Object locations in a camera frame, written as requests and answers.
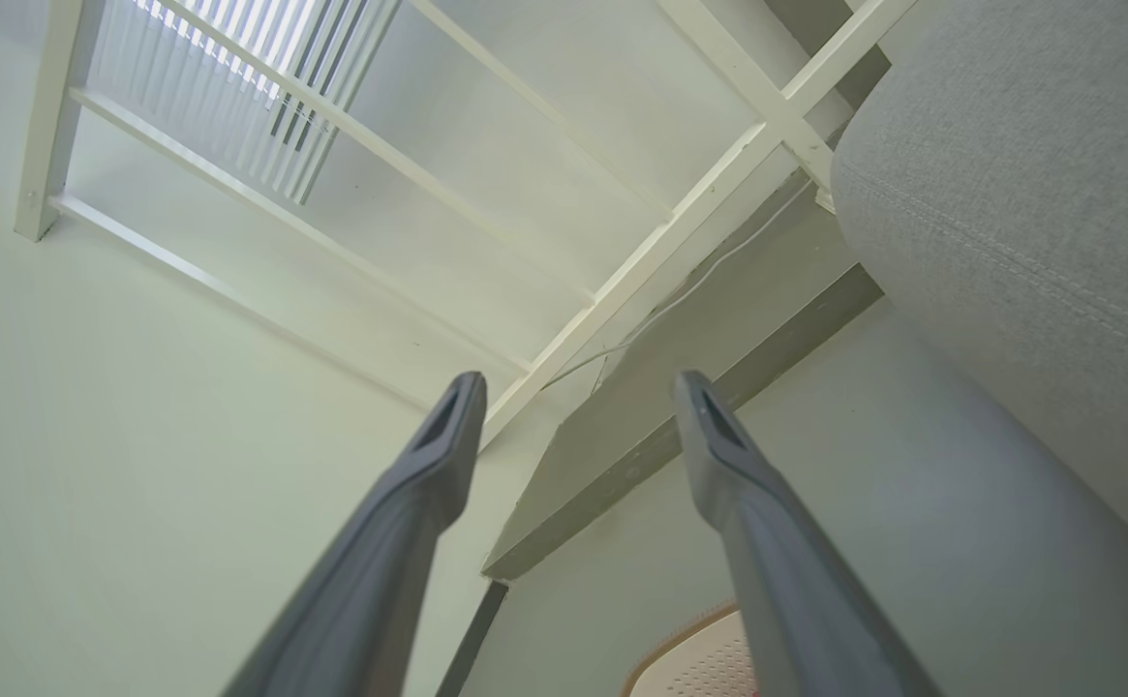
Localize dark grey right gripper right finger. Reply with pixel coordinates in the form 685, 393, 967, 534
673, 370, 942, 697

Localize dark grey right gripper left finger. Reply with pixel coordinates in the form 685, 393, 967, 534
222, 372, 488, 697

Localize white perforated laundry basket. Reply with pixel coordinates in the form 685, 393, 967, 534
621, 600, 758, 697

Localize white wooden ladder shelf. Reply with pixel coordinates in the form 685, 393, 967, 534
14, 0, 917, 452

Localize grey fabric sofa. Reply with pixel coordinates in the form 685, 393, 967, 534
832, 0, 1128, 582

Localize white vertical window blinds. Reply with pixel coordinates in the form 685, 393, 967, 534
89, 0, 404, 206

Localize thin white wall cable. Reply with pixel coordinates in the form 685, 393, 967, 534
542, 174, 816, 390

